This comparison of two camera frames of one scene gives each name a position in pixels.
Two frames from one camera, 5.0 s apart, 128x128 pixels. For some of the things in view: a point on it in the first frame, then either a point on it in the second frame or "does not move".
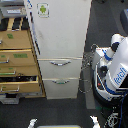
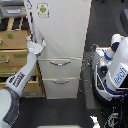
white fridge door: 59,27 does not move
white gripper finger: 32,123 -> 28,38
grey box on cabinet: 14,11 does not move
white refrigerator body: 59,30 does not move
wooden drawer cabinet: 20,71 does not move
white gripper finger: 95,121 -> 43,42
